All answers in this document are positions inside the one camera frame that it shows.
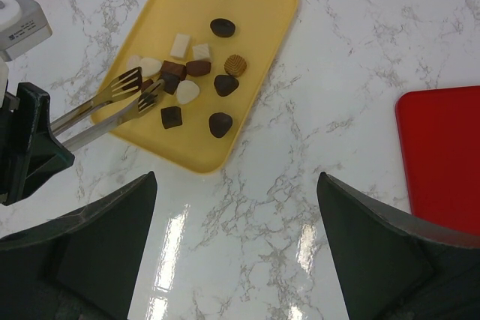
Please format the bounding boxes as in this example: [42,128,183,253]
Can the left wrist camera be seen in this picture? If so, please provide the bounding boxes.
[1,0,53,62]

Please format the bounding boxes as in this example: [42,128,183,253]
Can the white teardrop chocolate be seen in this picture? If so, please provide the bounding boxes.
[176,80,200,105]

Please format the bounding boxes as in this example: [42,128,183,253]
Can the milk oval chocolate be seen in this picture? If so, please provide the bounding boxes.
[185,61,212,77]

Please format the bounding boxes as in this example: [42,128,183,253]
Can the dark cube chocolate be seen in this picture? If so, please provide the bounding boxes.
[160,72,181,95]

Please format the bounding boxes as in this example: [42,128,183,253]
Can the metal serving tongs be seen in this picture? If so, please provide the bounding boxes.
[51,67,164,152]

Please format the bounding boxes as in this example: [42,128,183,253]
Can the dark teardrop chocolate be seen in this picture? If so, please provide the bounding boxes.
[208,112,233,139]

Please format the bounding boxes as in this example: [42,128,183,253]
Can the dark heart chocolate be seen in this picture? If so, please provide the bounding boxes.
[214,74,239,97]

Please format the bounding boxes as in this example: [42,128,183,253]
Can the white round chocolate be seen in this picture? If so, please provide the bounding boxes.
[139,57,163,77]

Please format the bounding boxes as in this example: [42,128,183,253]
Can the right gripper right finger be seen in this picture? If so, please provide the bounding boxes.
[316,172,479,319]

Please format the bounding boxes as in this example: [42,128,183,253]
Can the dark square chocolate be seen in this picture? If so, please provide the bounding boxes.
[160,106,183,129]

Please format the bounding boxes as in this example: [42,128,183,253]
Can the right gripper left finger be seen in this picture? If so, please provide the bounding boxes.
[1,172,157,319]

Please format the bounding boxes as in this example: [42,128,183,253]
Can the caramel ridged chocolate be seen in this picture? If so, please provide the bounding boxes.
[223,54,247,77]

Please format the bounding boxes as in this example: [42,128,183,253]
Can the small brown chocolate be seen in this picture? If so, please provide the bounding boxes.
[141,79,154,92]

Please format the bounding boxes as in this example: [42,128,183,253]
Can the yellow plastic tray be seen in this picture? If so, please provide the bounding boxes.
[106,0,298,174]

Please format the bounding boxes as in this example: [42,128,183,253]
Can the white square chocolate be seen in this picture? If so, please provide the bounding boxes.
[192,43,212,61]

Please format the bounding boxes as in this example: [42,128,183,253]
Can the white rectangular chocolate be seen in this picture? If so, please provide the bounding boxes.
[169,33,191,60]

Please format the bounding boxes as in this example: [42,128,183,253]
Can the dark oval chocolate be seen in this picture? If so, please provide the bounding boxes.
[210,18,236,37]

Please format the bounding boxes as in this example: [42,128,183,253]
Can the red box lid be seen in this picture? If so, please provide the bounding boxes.
[395,86,479,235]

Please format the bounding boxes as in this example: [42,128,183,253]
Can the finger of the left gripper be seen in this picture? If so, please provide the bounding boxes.
[7,82,74,204]

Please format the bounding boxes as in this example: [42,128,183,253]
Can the brown rectangular chocolate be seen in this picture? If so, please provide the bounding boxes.
[160,61,187,80]

